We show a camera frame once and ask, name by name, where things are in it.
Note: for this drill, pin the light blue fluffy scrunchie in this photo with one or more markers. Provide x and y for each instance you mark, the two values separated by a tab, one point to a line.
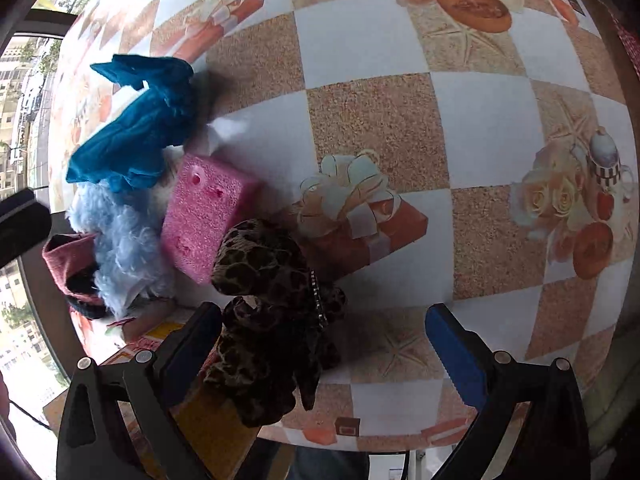
127	255

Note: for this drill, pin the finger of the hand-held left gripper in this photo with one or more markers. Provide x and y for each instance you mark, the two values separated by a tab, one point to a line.
22	227

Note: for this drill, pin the pink sponge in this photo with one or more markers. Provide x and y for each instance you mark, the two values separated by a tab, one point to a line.
205	210

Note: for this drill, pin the pink patterned carton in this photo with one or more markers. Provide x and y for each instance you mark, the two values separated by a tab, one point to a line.
220	425

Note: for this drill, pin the red white checked cloth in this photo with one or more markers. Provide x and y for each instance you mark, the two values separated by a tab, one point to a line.
629	35

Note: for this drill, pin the blue cloth scrunchie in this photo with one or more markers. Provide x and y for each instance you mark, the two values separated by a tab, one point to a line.
135	130

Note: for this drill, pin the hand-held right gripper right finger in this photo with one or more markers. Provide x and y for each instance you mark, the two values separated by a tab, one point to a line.
457	355

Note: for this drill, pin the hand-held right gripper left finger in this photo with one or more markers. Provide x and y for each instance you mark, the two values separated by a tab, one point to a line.
187	360

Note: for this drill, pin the pink knit sock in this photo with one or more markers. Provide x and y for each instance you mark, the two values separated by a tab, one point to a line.
65	260

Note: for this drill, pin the leopard print scrunchie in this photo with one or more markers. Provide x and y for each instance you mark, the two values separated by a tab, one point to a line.
270	340

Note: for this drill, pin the checkered printed tablecloth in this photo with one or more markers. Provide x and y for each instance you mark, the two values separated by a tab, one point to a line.
375	110

